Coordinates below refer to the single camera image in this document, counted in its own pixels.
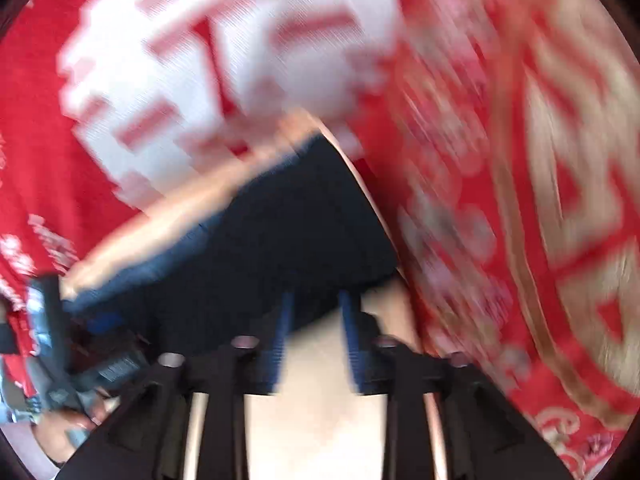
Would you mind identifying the black pants with blue waistband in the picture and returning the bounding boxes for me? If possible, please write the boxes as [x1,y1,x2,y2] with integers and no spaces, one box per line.
[62,132,401,356]

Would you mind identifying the person's left hand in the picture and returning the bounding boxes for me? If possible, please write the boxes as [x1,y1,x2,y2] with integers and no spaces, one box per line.
[30,402,108,466]

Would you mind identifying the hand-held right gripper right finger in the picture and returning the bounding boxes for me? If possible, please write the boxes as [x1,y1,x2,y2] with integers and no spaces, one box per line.
[339,290,576,480]

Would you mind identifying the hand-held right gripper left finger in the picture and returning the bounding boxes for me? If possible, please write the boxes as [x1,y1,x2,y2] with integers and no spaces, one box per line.
[55,292,297,480]

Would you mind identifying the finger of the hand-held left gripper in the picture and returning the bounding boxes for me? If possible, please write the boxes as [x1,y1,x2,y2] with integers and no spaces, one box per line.
[82,310,151,348]

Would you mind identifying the red blanket with white print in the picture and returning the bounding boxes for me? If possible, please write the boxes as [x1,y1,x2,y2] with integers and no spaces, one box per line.
[0,0,421,411]

